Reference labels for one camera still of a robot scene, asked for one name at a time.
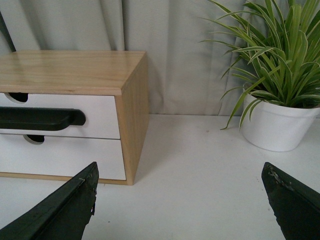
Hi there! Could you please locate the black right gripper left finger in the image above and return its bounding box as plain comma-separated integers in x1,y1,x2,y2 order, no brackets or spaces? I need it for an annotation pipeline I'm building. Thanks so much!
0,161,99,240

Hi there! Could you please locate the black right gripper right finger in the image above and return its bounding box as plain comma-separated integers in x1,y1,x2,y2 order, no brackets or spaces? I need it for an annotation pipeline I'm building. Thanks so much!
261,162,320,240

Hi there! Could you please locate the white drawer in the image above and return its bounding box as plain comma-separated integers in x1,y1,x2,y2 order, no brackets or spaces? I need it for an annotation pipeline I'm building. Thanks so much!
0,134,126,180
0,93,120,139

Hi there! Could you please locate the wooden drawer cabinet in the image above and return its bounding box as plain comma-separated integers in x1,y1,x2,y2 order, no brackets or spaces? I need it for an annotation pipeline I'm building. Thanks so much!
0,50,149,185

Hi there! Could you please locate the white plant pot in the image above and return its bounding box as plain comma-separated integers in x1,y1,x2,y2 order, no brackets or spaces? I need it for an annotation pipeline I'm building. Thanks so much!
239,93,320,152

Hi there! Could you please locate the green spider plant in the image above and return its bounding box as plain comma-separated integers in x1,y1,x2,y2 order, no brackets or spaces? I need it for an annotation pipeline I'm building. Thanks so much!
214,0,320,121

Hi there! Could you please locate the grey curtain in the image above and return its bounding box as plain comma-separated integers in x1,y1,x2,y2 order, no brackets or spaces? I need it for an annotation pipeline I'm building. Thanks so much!
0,0,242,116

